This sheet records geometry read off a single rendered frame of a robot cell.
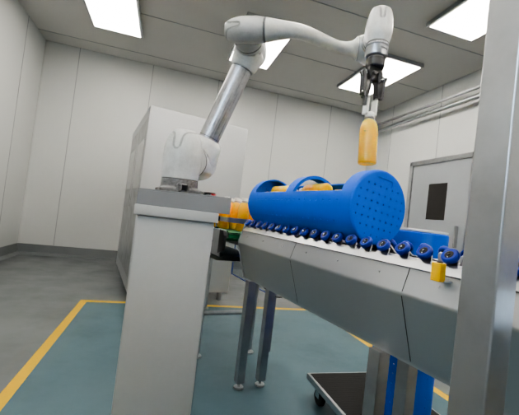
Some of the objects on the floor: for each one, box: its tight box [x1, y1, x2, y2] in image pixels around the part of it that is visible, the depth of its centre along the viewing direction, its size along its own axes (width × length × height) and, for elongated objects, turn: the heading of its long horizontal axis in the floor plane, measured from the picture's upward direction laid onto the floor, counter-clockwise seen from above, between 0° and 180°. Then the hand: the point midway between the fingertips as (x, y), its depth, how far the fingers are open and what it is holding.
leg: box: [255, 289, 276, 388], centre depth 201 cm, size 6×6×63 cm
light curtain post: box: [447, 0, 519, 415], centre depth 57 cm, size 6×6×170 cm
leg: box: [233, 280, 256, 390], centre depth 195 cm, size 6×6×63 cm
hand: (370, 107), depth 136 cm, fingers closed on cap, 4 cm apart
